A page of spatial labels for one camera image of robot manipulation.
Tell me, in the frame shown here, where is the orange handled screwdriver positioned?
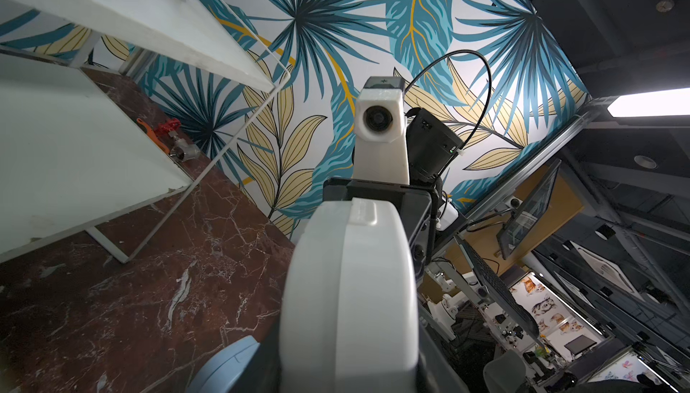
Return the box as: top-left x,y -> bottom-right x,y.
136,117 -> 170,155

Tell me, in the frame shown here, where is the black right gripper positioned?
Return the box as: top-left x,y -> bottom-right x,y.
323,177 -> 440,280

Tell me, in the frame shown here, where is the cream square alarm clock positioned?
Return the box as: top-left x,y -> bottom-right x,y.
279,198 -> 419,392

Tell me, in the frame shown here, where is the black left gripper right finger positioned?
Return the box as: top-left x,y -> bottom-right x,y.
417,325 -> 469,393

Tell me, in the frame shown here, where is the steel valve red handwheel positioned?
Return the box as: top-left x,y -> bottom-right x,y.
154,118 -> 201,162

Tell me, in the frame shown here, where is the light blue square alarm clock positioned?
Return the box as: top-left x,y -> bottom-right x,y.
186,336 -> 260,393

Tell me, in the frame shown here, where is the white two-tier shelf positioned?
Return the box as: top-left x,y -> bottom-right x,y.
1,0 -> 280,263

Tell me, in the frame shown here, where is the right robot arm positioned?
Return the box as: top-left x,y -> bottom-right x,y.
323,107 -> 462,280

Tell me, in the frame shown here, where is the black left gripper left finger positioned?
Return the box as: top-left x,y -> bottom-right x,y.
231,322 -> 280,393

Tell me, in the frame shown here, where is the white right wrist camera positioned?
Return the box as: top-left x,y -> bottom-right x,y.
352,76 -> 410,186

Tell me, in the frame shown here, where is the aluminium right corner post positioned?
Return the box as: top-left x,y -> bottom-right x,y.
429,96 -> 618,258

